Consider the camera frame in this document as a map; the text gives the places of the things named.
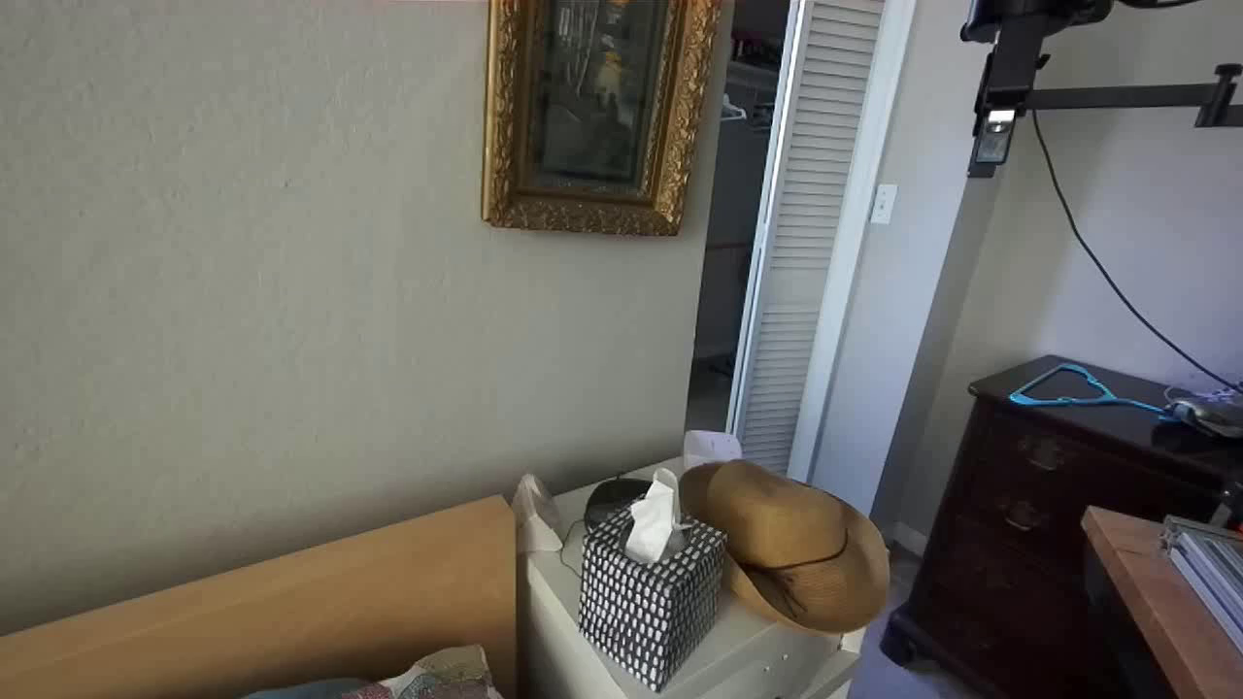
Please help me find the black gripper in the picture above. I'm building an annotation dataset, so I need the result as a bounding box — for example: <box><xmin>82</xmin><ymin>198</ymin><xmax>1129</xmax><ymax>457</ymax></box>
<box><xmin>968</xmin><ymin>19</ymin><xmax>1048</xmax><ymax>182</ymax></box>

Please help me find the tan straw hat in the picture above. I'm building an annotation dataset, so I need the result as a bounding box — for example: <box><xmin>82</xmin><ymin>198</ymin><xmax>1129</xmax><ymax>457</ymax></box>
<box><xmin>681</xmin><ymin>457</ymin><xmax>894</xmax><ymax>637</ymax></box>

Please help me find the white louvered door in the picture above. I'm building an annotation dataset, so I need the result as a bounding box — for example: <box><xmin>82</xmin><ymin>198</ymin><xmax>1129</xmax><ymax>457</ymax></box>
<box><xmin>722</xmin><ymin>0</ymin><xmax>920</xmax><ymax>485</ymax></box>

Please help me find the dark wooden dresser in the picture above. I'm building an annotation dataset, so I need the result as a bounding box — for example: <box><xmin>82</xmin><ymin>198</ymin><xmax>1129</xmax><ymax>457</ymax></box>
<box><xmin>881</xmin><ymin>353</ymin><xmax>1243</xmax><ymax>699</ymax></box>

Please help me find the grey stack of books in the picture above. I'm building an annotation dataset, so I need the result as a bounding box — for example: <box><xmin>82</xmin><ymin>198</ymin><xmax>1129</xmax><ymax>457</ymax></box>
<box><xmin>1157</xmin><ymin>512</ymin><xmax>1243</xmax><ymax>656</ymax></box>

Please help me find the light wooden desk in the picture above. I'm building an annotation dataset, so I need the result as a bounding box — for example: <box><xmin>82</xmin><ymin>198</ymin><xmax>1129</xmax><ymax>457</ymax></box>
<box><xmin>1081</xmin><ymin>504</ymin><xmax>1243</xmax><ymax>699</ymax></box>

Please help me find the white tissue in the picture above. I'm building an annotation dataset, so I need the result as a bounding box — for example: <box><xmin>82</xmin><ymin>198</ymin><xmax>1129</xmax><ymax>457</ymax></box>
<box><xmin>624</xmin><ymin>464</ymin><xmax>687</xmax><ymax>567</ymax></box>

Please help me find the dark round bowl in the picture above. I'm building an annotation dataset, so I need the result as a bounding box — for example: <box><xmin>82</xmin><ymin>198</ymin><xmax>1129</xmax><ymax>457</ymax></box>
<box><xmin>578</xmin><ymin>473</ymin><xmax>657</xmax><ymax>532</ymax></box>

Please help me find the white nightstand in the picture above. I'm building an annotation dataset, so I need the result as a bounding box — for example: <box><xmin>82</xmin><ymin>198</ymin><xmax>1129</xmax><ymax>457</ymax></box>
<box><xmin>517</xmin><ymin>449</ymin><xmax>870</xmax><ymax>699</ymax></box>

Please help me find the black white patterned tissue box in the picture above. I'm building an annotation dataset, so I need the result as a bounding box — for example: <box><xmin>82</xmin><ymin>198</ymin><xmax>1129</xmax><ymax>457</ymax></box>
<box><xmin>576</xmin><ymin>504</ymin><xmax>730</xmax><ymax>690</ymax></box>

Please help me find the light wooden headboard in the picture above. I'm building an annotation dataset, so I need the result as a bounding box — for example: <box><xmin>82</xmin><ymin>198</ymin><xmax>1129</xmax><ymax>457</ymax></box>
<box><xmin>0</xmin><ymin>492</ymin><xmax>525</xmax><ymax>699</ymax></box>

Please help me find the thin black hanging cable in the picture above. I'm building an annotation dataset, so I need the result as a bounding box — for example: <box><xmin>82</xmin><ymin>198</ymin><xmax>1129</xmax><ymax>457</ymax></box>
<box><xmin>1024</xmin><ymin>110</ymin><xmax>1243</xmax><ymax>394</ymax></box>

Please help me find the white light switch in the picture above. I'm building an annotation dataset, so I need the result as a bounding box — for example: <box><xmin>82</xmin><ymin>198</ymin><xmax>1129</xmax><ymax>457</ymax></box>
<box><xmin>867</xmin><ymin>180</ymin><xmax>899</xmax><ymax>227</ymax></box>

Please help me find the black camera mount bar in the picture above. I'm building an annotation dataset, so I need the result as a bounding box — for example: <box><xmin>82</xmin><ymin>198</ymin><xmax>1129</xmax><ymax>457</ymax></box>
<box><xmin>1020</xmin><ymin>62</ymin><xmax>1243</xmax><ymax>132</ymax></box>

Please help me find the blue cable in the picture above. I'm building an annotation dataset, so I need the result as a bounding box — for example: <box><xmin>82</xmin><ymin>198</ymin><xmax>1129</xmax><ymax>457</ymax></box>
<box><xmin>1004</xmin><ymin>362</ymin><xmax>1189</xmax><ymax>418</ymax></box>

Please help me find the gold ornate picture frame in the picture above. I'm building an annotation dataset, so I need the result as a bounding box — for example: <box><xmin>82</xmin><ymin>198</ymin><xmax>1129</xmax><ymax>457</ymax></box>
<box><xmin>481</xmin><ymin>0</ymin><xmax>722</xmax><ymax>240</ymax></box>

